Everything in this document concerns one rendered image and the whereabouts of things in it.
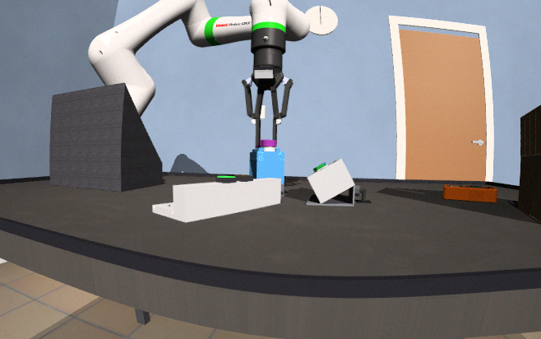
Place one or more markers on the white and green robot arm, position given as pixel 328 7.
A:
pixel 112 53

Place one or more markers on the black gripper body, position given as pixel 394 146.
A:
pixel 268 57

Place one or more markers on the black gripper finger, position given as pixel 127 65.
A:
pixel 248 96
pixel 278 116

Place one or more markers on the dark grey table edge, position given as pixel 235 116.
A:
pixel 289 284

